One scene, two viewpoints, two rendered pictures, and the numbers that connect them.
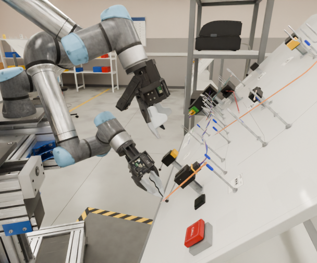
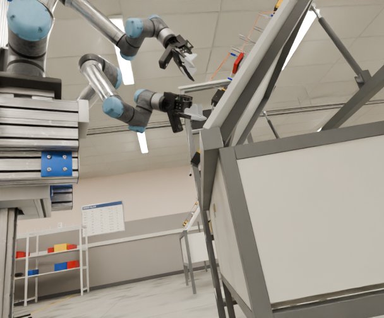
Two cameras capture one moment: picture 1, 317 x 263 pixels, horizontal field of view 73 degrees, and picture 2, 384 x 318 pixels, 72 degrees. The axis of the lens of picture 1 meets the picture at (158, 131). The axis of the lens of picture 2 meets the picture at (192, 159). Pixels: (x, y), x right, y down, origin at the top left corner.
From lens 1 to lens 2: 103 cm
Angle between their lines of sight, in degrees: 44
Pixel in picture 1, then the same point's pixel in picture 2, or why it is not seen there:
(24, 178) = (83, 102)
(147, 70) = (177, 39)
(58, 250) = not seen: outside the picture
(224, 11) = not seen: hidden behind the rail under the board
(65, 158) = (117, 101)
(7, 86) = not seen: hidden behind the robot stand
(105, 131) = (146, 94)
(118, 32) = (159, 21)
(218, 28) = (206, 114)
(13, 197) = (69, 117)
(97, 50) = (148, 26)
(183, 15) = (162, 194)
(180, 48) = (165, 226)
